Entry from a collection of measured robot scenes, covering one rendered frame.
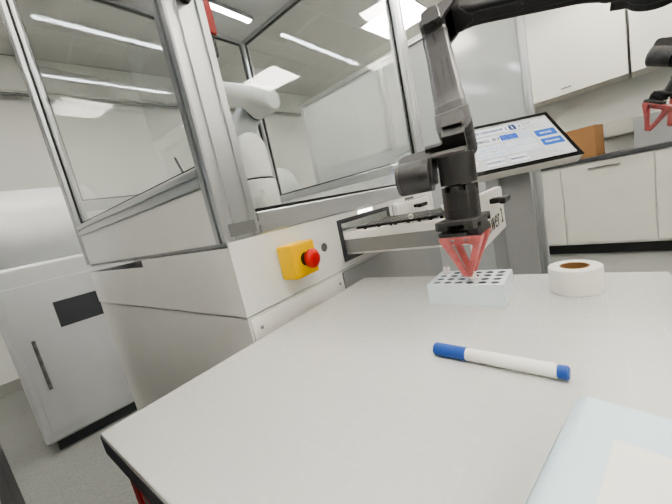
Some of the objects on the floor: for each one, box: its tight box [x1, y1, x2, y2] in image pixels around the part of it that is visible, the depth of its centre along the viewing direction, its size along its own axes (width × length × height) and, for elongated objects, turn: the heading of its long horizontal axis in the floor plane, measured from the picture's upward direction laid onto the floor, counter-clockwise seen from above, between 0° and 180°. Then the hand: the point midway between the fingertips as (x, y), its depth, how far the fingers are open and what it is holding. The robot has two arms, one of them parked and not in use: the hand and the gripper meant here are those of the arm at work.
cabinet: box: [101, 247, 443, 411], centre depth 133 cm, size 95×103×80 cm
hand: (469, 269), depth 53 cm, fingers open, 3 cm apart
